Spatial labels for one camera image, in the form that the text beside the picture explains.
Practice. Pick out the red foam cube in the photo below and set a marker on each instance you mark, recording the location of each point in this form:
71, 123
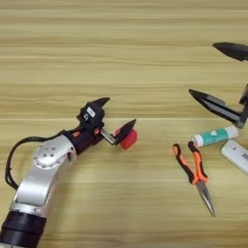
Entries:
130, 140

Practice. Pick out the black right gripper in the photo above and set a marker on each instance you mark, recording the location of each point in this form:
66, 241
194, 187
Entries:
245, 94

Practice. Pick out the green white tube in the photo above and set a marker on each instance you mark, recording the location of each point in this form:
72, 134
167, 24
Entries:
214, 135

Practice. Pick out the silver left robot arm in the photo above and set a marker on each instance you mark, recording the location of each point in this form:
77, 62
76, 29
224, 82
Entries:
38, 180

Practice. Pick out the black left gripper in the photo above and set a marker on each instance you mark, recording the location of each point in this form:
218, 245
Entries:
84, 139

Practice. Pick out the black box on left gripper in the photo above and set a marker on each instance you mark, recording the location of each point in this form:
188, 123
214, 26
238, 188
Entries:
91, 115

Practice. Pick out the orange black needle-nose pliers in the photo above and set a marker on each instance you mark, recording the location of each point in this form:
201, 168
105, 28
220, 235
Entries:
195, 171

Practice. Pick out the white oblong plastic device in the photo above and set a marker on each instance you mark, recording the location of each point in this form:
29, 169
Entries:
237, 155

